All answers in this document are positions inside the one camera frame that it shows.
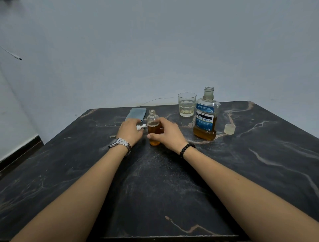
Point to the person's right forearm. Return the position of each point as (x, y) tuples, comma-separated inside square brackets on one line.
[(249, 197)]

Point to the large mouthwash bottle blue label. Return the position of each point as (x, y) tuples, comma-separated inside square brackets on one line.
[(205, 117)]

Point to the person's left hand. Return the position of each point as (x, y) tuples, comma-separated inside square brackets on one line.
[(128, 133)]

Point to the silver metal wristwatch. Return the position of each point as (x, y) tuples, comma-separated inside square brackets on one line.
[(120, 143)]

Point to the person's right hand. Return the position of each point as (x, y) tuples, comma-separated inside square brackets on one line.
[(169, 136)]

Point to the person's right thumb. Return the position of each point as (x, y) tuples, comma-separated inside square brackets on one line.
[(154, 136)]

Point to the clear drinking glass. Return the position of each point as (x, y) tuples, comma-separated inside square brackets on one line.
[(186, 104)]

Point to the blue folded cloth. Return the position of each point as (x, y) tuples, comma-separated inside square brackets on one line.
[(135, 114)]

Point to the person's left forearm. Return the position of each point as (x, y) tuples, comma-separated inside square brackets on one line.
[(72, 197)]

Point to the person's left fingers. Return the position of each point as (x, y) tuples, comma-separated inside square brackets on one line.
[(137, 121)]

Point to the translucent bottle cap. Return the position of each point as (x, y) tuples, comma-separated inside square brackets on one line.
[(229, 129)]

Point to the small clear bottle amber liquid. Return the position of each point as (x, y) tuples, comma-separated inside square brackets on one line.
[(153, 129)]

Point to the white spray nozzle cap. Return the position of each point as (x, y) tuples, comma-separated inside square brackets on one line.
[(141, 127)]

